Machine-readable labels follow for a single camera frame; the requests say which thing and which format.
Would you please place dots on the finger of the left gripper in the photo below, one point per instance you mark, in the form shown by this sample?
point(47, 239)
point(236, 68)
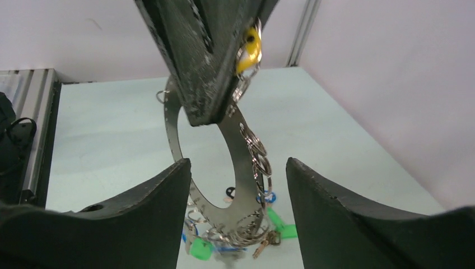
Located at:
point(199, 42)

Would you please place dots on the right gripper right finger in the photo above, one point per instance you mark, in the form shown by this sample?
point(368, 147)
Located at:
point(338, 228)

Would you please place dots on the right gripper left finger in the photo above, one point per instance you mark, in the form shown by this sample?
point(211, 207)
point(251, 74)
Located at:
point(139, 228)

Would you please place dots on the yellow key tag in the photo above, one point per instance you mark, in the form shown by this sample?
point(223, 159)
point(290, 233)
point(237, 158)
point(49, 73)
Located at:
point(250, 53)

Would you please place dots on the keys with tags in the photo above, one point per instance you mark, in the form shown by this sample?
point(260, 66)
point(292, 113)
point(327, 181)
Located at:
point(203, 246)

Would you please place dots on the large metal keyring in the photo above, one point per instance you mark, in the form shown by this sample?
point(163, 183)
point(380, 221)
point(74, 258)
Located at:
point(244, 222)

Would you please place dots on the brass keys on table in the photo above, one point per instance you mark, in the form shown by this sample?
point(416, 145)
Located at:
point(272, 238)

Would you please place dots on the green key tag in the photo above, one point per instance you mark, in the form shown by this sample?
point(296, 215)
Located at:
point(287, 231)

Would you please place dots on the blue key tag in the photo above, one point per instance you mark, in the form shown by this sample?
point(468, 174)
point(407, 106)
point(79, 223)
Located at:
point(270, 197)

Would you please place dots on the black key tag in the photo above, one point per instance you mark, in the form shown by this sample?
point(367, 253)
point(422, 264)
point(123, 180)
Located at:
point(230, 192)

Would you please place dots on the right aluminium frame post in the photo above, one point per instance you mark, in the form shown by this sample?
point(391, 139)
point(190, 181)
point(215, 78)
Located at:
point(307, 18)

